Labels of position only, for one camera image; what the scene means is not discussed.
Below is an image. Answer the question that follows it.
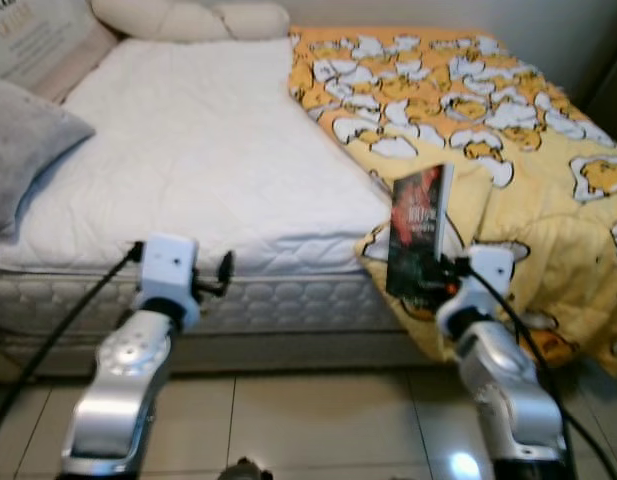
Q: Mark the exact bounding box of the dark red cover book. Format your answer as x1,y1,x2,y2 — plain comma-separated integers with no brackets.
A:
385,163,456,301

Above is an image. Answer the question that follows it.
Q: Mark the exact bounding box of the yellow egg cartoon blanket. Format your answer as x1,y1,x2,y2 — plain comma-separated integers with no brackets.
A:
288,25,617,381

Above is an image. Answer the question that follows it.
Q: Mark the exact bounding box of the grey plush pillow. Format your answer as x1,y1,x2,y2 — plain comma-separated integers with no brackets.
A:
0,78,96,239

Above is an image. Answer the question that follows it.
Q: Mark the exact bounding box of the beige bed base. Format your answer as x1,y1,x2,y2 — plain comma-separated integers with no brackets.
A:
0,320,439,376

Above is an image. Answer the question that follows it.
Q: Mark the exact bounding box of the white quilted mattress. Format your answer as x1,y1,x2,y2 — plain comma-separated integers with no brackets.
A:
0,38,409,336

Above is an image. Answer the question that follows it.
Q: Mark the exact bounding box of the dark robot foot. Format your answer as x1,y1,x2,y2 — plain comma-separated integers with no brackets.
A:
216,458,274,480

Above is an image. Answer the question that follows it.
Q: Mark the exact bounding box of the grey wardrobe door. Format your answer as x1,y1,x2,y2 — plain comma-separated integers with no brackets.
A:
586,40,617,151

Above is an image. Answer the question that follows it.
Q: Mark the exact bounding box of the beige long bolster cushion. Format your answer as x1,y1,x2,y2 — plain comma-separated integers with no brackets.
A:
90,0,291,43

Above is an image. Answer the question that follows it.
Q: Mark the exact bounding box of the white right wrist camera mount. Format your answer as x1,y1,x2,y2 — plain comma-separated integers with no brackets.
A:
435,245,516,341

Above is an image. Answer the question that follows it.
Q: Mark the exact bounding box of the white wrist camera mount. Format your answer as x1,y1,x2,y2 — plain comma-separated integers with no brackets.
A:
136,234,201,331
435,245,516,341

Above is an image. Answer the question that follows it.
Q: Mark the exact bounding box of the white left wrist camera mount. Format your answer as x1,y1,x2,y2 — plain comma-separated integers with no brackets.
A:
136,234,201,331

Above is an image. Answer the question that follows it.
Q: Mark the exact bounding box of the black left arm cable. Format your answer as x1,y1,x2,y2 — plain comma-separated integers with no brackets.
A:
0,245,144,451

